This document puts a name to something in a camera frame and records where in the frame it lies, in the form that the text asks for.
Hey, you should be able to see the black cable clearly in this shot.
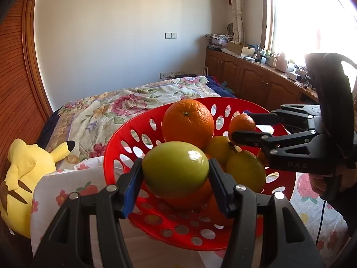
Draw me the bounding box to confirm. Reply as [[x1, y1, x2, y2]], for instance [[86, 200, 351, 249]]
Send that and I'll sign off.
[[315, 199, 327, 246]]

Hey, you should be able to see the small orange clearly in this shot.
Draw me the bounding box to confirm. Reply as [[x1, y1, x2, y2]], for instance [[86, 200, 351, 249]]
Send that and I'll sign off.
[[229, 114, 256, 138]]

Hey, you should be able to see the yellow plush toy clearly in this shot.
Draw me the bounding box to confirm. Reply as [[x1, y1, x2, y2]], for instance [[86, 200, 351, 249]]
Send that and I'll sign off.
[[0, 139, 76, 239]]

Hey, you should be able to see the cardboard box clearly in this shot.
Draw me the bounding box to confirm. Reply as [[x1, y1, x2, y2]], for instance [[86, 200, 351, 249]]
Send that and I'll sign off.
[[226, 40, 256, 57]]

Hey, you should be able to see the patterned curtain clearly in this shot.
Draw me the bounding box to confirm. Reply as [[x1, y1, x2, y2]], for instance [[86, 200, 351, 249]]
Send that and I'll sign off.
[[227, 0, 246, 44]]

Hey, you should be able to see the wooden cabinet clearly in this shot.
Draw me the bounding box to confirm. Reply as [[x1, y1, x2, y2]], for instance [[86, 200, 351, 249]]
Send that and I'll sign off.
[[205, 47, 319, 113]]

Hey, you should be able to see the navy blue bed sheet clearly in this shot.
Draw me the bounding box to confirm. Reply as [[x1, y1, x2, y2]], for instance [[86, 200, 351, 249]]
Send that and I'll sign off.
[[206, 75, 237, 99]]

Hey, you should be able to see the large orange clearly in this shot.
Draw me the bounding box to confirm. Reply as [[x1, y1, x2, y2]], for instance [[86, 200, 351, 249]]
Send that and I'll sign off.
[[162, 99, 215, 149]]

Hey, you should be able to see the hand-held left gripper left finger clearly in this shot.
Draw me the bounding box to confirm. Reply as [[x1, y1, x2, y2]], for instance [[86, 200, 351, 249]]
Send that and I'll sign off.
[[33, 158, 143, 268]]

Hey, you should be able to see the window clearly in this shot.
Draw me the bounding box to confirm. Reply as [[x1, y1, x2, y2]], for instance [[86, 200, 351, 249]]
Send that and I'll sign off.
[[261, 0, 357, 73]]

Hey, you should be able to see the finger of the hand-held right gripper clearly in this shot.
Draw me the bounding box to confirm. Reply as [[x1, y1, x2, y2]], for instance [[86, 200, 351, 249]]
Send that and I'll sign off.
[[246, 105, 323, 130], [231, 130, 327, 175]]

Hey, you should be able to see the yellow round fruit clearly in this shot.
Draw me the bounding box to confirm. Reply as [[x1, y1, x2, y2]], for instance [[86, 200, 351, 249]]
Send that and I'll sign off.
[[205, 136, 237, 168]]

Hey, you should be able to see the red perforated plastic basket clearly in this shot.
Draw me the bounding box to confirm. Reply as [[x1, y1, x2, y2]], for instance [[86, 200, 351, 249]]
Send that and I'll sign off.
[[103, 97, 297, 252]]

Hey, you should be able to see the pink bottle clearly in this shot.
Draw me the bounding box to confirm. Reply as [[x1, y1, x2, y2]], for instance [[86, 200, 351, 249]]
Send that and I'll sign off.
[[276, 52, 289, 71]]

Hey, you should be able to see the white wall outlet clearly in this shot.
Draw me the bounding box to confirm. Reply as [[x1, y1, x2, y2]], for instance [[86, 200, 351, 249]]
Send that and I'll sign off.
[[160, 71, 185, 79]]

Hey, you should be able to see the yellow-green round fruit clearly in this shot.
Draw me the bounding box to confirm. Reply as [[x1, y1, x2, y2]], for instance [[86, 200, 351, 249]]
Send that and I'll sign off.
[[142, 141, 210, 200], [226, 150, 267, 194]]

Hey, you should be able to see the wooden wardrobe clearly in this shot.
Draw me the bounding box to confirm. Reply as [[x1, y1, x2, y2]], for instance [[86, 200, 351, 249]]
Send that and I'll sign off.
[[0, 0, 53, 185]]

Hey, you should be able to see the white flower-print cloth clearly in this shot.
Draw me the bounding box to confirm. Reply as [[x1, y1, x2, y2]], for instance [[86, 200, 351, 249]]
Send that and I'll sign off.
[[30, 156, 349, 268]]

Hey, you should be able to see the person's right hand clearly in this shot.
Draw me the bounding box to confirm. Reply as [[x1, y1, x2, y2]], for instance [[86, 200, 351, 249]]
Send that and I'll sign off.
[[311, 169, 357, 200]]

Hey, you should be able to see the floral blanket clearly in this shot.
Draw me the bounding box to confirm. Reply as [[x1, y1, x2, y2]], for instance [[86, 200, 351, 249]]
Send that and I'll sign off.
[[46, 75, 237, 171]]

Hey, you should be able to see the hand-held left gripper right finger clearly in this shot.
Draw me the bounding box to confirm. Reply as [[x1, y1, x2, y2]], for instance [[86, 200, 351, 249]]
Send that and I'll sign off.
[[209, 158, 326, 268]]

